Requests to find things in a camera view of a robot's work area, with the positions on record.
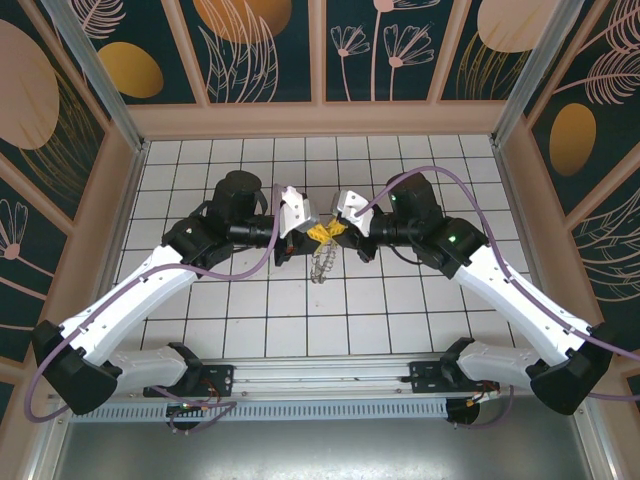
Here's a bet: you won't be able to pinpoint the dark panel peach flowers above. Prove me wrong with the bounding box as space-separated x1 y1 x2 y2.
324 0 439 104

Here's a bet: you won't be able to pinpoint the dark panel orange oval ferns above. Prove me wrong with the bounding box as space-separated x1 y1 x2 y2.
524 0 640 221

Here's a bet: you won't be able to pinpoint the dark panel orange oval feather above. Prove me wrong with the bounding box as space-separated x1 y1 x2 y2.
62 0 207 107

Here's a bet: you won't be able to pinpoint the dark panel peach fern outlines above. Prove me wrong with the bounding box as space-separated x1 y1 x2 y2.
567 154 640 359

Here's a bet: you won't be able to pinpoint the dark panel orange circle leaves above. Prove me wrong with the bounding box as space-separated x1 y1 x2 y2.
179 0 317 105

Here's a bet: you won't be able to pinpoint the dark panel peach flower outline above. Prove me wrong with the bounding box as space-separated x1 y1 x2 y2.
0 152 71 361

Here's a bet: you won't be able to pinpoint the dark panel peach disc grass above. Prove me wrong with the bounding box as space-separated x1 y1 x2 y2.
439 0 549 101

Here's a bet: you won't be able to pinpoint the dark panel large peach circle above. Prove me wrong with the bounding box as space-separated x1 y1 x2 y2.
0 0 111 224

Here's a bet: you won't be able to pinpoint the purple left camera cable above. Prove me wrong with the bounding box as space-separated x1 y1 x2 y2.
23 184 289 424

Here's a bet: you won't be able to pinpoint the purple camera cable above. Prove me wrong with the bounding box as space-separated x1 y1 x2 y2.
353 166 640 402
23 184 289 424

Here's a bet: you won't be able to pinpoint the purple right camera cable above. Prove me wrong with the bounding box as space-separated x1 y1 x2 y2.
353 166 640 402

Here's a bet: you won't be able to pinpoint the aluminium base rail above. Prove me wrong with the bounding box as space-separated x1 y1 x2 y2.
199 357 451 401

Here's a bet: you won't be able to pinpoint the grey slotted cable duct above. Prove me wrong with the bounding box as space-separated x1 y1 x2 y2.
93 398 450 422

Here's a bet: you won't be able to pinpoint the aluminium frame post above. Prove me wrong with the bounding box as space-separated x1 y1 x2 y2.
42 0 150 154
489 0 586 149

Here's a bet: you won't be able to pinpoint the purple cable loop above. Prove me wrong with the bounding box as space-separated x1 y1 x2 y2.
149 390 239 437
449 383 517 431

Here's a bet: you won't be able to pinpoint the aluminium frame bar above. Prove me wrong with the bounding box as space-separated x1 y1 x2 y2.
572 407 620 480
27 414 71 480

